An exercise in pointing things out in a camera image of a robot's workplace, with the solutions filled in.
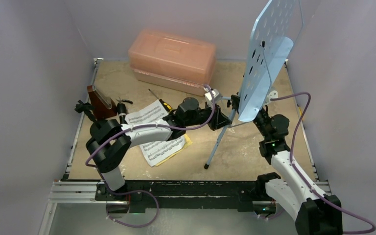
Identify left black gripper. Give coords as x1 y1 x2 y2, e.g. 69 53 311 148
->
185 101 231 131

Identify yellow sheet music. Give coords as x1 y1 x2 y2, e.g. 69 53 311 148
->
155 134 192 166

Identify white sheet music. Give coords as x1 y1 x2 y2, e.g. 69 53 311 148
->
124 100 184 167

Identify black microphone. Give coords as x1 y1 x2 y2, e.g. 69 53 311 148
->
117 103 127 124

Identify light blue music stand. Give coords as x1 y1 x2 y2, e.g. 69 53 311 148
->
204 0 306 170

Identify clear plastic metronome cover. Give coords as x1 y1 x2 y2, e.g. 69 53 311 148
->
92 85 112 109

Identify brown wooden metronome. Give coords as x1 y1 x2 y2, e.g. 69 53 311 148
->
87 85 117 120

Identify black round microphone stand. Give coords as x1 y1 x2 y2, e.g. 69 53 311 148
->
74 100 97 123

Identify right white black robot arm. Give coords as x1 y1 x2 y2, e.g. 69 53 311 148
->
253 107 343 235

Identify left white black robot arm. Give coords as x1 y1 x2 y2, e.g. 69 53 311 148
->
86 97 232 200

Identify black yellow screwdriver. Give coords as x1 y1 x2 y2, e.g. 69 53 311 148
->
149 89 173 113

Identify pink plastic storage box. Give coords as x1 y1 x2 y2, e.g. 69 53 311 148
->
128 29 216 96

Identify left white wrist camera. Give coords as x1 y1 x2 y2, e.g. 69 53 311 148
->
204 89 223 106

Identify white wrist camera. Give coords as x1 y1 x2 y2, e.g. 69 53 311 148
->
267 90 278 103
204 89 223 106

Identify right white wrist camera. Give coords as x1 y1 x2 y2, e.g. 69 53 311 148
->
267 90 278 103

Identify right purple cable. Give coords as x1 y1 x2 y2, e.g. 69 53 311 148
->
270 92 376 235

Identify black handled pliers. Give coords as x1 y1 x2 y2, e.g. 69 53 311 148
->
116 98 133 104

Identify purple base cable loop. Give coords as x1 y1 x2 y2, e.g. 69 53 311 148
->
105 190 160 228

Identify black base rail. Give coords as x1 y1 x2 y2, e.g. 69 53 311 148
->
95 180 280 215

